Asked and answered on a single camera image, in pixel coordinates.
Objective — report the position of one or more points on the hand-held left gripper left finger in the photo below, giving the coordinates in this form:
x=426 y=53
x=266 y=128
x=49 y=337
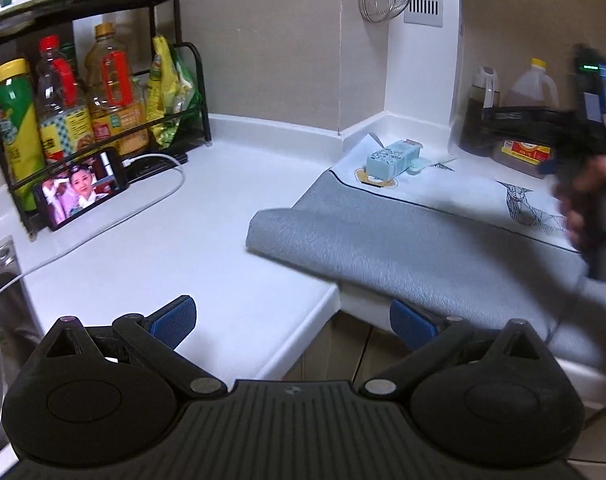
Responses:
x=175 y=320

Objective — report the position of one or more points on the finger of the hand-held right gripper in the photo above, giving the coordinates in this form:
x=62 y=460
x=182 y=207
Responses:
x=528 y=121

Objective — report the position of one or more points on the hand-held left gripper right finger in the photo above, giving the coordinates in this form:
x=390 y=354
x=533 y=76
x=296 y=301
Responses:
x=408 y=322

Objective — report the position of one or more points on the person's right hand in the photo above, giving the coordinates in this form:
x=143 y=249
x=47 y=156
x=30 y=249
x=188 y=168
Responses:
x=583 y=195

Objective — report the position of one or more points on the cooking wine jug yellow cap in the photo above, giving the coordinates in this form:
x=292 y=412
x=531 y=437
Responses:
x=525 y=95

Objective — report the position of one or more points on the dark soy sauce bottle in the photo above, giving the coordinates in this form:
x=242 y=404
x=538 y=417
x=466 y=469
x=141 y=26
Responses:
x=477 y=120

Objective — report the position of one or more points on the grey and white mat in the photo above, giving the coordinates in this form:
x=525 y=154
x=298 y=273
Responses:
x=408 y=245

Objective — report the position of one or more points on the teal plastic brush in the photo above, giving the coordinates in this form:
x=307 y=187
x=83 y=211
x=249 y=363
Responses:
x=430 y=164

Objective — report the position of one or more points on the black smartphone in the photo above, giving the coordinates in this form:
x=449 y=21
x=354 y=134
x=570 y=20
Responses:
x=80 y=190

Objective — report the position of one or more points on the steel sink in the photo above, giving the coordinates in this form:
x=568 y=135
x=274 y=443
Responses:
x=8 y=300

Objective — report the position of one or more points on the yellow green snack bag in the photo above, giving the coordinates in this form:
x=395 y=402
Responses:
x=173 y=95

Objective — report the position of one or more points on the red cap vinegar bottle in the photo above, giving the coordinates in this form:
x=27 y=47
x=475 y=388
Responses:
x=63 y=110

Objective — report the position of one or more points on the green bottle yellow cap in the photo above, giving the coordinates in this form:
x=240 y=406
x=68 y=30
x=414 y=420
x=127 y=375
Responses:
x=18 y=130

